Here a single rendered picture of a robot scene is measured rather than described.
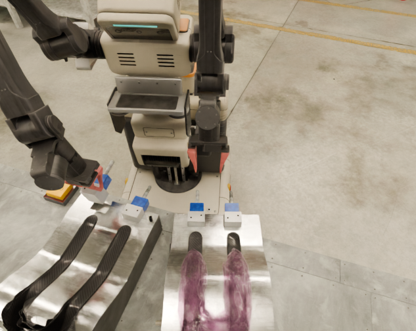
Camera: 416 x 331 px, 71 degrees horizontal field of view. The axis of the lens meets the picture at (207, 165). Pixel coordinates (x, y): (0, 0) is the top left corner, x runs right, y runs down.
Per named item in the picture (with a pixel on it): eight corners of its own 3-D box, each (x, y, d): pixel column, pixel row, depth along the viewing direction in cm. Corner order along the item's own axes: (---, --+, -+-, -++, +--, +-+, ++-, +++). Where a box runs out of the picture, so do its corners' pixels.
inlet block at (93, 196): (109, 165, 92) (101, 154, 87) (123, 167, 90) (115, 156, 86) (89, 201, 85) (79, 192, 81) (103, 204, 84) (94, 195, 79)
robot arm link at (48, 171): (52, 110, 61) (15, 120, 62) (40, 152, 55) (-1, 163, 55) (83, 145, 71) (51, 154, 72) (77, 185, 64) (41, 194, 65)
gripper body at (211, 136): (227, 150, 77) (229, 122, 74) (188, 148, 77) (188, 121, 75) (227, 142, 83) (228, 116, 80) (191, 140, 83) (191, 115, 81)
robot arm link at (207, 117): (229, 72, 74) (195, 71, 75) (229, 77, 64) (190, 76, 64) (227, 119, 79) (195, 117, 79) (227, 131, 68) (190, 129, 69)
